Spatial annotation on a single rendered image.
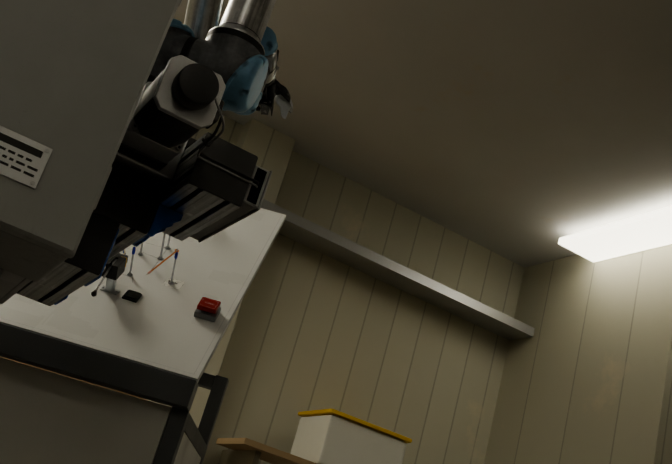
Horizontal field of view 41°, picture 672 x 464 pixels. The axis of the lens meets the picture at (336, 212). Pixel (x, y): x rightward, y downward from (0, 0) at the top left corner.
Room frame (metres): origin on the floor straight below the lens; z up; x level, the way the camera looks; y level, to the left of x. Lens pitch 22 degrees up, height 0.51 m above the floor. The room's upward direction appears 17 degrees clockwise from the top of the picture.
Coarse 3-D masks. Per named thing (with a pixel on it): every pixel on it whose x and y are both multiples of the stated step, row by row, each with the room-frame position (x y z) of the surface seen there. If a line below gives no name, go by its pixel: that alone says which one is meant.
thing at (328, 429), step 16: (304, 416) 5.19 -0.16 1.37; (320, 416) 4.97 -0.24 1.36; (336, 416) 4.86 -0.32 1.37; (352, 416) 4.87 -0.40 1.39; (304, 432) 5.09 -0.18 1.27; (320, 432) 4.90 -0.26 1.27; (336, 432) 4.86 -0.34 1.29; (352, 432) 4.89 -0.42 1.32; (368, 432) 4.93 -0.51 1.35; (384, 432) 4.95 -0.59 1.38; (304, 448) 5.04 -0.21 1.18; (320, 448) 4.86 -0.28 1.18; (336, 448) 4.87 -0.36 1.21; (352, 448) 4.90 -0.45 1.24; (368, 448) 4.94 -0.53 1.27; (384, 448) 4.97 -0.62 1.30; (400, 448) 5.00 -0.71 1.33
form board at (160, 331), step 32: (256, 224) 2.73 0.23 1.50; (128, 256) 2.45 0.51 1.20; (192, 256) 2.51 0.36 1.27; (224, 256) 2.54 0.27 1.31; (256, 256) 2.58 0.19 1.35; (128, 288) 2.33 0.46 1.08; (160, 288) 2.36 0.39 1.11; (192, 288) 2.38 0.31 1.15; (224, 288) 2.41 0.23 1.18; (0, 320) 2.13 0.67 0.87; (32, 320) 2.15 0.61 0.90; (64, 320) 2.18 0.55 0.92; (96, 320) 2.20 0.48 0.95; (128, 320) 2.22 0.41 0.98; (160, 320) 2.25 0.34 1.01; (192, 320) 2.27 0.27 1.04; (224, 320) 2.30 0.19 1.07; (128, 352) 2.13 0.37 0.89; (160, 352) 2.15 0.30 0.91; (192, 352) 2.17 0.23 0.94
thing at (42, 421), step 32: (0, 384) 2.16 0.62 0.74; (32, 384) 2.15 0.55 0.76; (64, 384) 2.15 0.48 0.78; (0, 416) 2.16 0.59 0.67; (32, 416) 2.15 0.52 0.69; (64, 416) 2.15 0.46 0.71; (96, 416) 2.15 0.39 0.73; (128, 416) 2.14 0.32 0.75; (160, 416) 2.14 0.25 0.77; (0, 448) 2.16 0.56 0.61; (32, 448) 2.15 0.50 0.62; (64, 448) 2.15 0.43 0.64; (96, 448) 2.14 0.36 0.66; (128, 448) 2.14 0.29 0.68
